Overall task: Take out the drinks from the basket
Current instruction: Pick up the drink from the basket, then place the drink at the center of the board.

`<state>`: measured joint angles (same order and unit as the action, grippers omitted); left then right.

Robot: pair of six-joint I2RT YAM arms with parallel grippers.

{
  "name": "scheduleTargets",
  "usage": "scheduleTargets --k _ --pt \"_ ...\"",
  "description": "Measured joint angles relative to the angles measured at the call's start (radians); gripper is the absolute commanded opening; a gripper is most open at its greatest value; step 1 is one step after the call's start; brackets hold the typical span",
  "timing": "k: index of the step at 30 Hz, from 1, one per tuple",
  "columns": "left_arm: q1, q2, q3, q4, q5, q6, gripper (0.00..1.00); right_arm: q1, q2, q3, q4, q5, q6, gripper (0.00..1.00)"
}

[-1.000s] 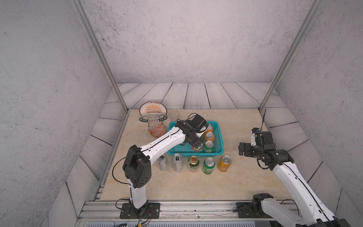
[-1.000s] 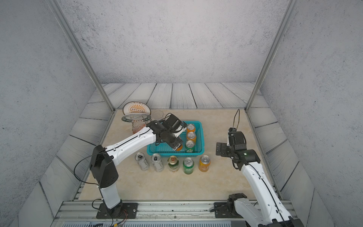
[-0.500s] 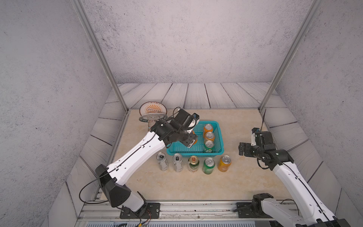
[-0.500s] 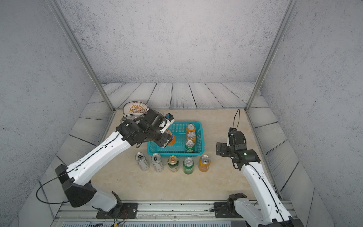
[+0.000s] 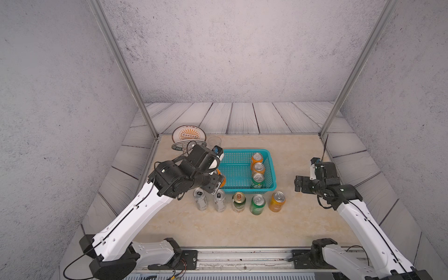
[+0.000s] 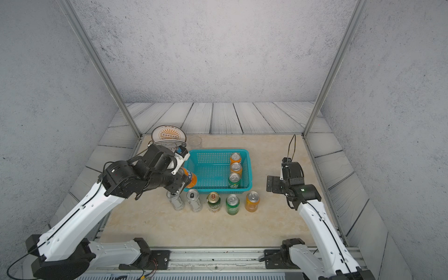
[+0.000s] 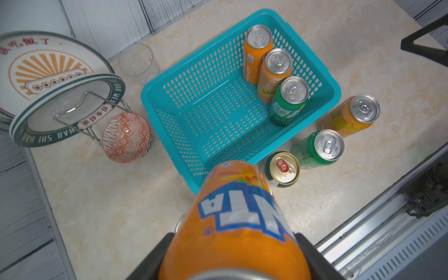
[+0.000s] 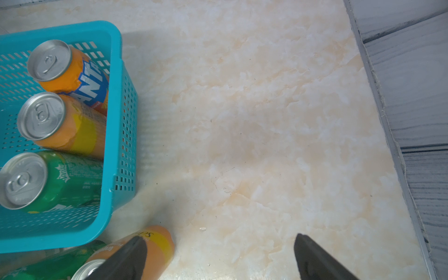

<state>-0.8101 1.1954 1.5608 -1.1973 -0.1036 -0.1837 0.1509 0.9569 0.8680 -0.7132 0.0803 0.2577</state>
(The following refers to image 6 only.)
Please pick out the green soda can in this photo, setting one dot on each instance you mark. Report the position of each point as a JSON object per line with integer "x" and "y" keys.
{"x": 232, "y": 204}
{"x": 234, "y": 180}

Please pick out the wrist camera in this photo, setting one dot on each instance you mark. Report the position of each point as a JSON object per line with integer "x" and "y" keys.
{"x": 285, "y": 172}
{"x": 181, "y": 155}

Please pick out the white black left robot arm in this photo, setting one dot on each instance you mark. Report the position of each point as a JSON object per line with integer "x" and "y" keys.
{"x": 65, "y": 253}

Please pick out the upright plate with sunburst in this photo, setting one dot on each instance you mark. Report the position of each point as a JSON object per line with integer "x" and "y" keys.
{"x": 168, "y": 132}

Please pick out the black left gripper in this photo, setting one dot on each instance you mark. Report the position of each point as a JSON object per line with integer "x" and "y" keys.
{"x": 181, "y": 181}

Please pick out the right aluminium frame post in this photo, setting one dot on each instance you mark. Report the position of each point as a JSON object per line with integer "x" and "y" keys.
{"x": 337, "y": 61}

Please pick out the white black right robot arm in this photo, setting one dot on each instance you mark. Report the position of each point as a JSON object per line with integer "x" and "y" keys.
{"x": 335, "y": 261}

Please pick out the green rimmed flat plate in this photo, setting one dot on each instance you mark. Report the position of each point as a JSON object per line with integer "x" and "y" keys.
{"x": 171, "y": 144}

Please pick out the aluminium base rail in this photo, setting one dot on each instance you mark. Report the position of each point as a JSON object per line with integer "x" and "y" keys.
{"x": 202, "y": 263}

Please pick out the silver drink can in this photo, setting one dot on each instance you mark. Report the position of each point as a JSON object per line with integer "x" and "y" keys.
{"x": 175, "y": 200}
{"x": 193, "y": 198}

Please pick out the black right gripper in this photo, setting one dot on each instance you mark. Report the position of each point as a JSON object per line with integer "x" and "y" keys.
{"x": 276, "y": 186}

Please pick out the green gold beer can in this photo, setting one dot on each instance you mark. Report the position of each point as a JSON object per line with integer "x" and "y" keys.
{"x": 214, "y": 201}

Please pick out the clear drinking glass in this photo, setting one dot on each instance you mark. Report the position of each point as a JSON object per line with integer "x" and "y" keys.
{"x": 195, "y": 142}

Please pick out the left aluminium frame post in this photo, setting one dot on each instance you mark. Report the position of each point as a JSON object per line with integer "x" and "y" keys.
{"x": 77, "y": 26}

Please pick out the orange soda can front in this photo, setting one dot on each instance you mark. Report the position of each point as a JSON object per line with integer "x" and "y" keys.
{"x": 192, "y": 179}

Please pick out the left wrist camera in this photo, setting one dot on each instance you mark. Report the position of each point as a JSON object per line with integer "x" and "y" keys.
{"x": 181, "y": 155}

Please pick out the aluminium frame post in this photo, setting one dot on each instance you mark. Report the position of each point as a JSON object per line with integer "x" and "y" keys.
{"x": 337, "y": 61}
{"x": 77, "y": 26}

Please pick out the teal plastic basket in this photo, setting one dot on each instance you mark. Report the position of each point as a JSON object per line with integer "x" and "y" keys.
{"x": 212, "y": 168}

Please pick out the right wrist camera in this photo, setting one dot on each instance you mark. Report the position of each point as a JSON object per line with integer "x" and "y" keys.
{"x": 285, "y": 172}

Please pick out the orange soda can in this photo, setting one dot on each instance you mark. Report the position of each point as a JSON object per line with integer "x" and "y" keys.
{"x": 252, "y": 201}
{"x": 192, "y": 179}
{"x": 235, "y": 158}
{"x": 236, "y": 168}

